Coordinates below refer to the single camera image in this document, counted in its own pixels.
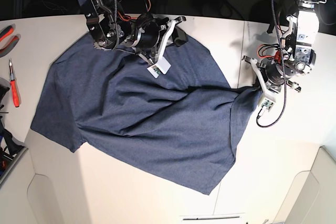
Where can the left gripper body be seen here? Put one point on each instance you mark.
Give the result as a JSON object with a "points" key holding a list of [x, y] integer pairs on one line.
{"points": [[271, 76]]}

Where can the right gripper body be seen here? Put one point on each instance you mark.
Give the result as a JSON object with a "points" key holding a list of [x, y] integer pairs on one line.
{"points": [[151, 35]]}

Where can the blue-grey t-shirt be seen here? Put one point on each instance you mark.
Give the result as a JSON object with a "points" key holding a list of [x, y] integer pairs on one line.
{"points": [[183, 126]]}

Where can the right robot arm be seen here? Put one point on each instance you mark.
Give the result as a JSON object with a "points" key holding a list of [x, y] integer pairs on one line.
{"points": [[109, 25]]}

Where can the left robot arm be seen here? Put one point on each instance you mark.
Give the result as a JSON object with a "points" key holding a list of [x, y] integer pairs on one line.
{"points": [[295, 48]]}

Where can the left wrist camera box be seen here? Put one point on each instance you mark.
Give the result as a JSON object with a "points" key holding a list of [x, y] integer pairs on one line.
{"points": [[267, 100]]}

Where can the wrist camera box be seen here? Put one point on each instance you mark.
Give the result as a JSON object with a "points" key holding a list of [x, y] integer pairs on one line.
{"points": [[267, 100], [162, 66]]}

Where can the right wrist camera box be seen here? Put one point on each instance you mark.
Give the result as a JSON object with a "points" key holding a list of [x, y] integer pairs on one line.
{"points": [[162, 66]]}

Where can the red-handled pliers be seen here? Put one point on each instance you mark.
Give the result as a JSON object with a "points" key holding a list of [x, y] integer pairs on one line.
{"points": [[7, 32]]}

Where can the orange-handled screwdriver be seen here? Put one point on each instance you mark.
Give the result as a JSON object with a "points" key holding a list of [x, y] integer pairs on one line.
{"points": [[15, 95]]}

